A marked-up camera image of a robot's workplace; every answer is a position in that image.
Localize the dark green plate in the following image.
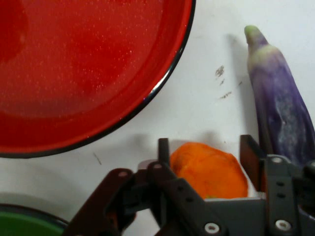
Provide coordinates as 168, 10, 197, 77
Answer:
0, 204, 69, 236

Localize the orange toy tangerine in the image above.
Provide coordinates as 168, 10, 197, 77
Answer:
170, 142, 249, 199

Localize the red plate with black rim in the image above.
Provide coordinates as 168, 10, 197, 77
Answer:
0, 0, 197, 159

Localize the purple toy eggplant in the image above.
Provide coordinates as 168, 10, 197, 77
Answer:
244, 25, 315, 168

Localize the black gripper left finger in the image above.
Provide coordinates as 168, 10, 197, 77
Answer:
63, 138, 230, 236

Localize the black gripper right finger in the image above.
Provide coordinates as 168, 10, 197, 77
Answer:
240, 134, 315, 236

